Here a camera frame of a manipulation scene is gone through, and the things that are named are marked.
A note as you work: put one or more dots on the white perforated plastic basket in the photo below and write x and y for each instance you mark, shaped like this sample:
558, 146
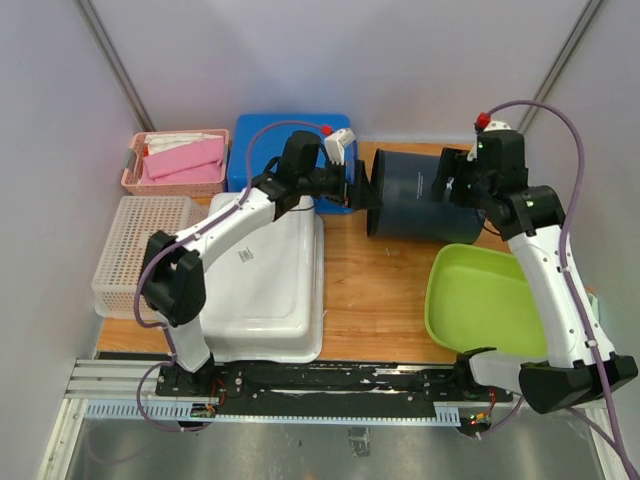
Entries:
136, 219

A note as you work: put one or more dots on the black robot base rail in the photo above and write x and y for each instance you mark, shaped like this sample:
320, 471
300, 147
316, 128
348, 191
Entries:
324, 386

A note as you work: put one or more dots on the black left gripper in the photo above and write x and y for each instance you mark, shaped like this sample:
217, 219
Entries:
360, 194

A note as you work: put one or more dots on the pink folded cloth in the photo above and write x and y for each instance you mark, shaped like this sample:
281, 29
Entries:
196, 162

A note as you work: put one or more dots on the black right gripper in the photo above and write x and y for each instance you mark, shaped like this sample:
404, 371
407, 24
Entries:
453, 161

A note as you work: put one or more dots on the pink plastic basket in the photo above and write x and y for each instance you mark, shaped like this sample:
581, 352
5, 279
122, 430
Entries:
132, 170

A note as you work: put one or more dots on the blue plastic tub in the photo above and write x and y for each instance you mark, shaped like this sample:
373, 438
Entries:
257, 146

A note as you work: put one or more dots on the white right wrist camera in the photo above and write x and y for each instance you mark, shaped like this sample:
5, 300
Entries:
490, 127

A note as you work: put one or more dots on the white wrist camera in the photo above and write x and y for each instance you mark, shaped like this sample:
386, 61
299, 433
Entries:
336, 145
490, 127

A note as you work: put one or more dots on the large white plastic tub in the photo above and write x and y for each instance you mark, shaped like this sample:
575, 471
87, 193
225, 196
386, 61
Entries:
265, 294

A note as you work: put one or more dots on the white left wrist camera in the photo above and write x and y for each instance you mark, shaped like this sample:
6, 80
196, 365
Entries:
336, 145

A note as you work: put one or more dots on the white folded cloth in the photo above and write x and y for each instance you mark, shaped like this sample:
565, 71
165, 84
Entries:
160, 142

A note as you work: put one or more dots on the white slotted cable duct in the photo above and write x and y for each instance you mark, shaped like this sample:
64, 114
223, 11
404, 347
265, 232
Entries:
197, 413

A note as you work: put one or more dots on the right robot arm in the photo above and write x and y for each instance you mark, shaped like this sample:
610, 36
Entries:
581, 364

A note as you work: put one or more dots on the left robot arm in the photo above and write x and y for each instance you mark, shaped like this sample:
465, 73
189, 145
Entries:
172, 278

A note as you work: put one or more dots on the black round bucket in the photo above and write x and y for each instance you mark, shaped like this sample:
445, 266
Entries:
403, 181

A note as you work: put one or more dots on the lime green plastic tub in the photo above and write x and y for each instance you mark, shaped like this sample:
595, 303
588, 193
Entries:
478, 297

